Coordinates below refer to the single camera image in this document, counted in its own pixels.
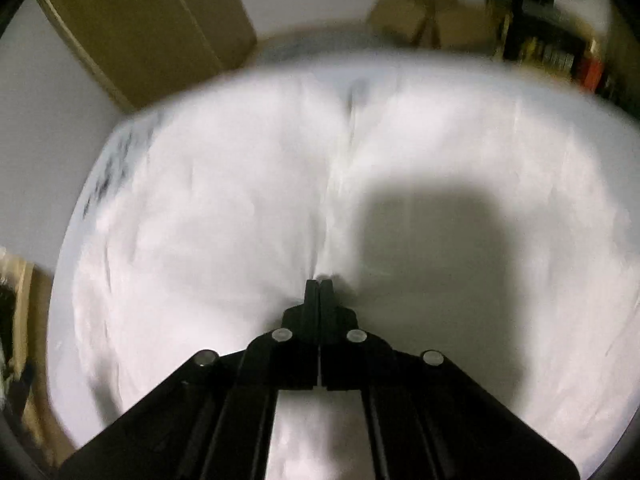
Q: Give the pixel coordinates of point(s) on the large cardboard box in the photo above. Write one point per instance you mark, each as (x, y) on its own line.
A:
(457, 22)

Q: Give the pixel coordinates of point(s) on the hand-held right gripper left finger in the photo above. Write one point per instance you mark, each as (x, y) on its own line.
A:
(311, 296)

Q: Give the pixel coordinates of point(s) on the wooden side shelf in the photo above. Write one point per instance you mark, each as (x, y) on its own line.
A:
(30, 360)

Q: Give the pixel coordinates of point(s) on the small cardboard box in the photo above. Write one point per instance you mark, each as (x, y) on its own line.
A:
(395, 20)

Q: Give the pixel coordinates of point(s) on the wooden wardrobe door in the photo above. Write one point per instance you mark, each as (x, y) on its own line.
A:
(145, 25)

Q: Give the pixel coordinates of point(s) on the black cabinet with yellow print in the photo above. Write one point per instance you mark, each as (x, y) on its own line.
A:
(545, 30)

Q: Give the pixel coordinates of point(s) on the white refrigerator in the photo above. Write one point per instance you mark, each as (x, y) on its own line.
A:
(40, 135)

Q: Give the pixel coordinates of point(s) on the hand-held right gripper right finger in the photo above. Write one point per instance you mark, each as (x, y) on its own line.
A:
(326, 296)

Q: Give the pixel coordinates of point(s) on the white puffer jacket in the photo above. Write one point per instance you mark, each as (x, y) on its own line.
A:
(200, 210)

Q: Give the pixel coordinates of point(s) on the red canister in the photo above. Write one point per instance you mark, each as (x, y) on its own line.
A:
(589, 71)

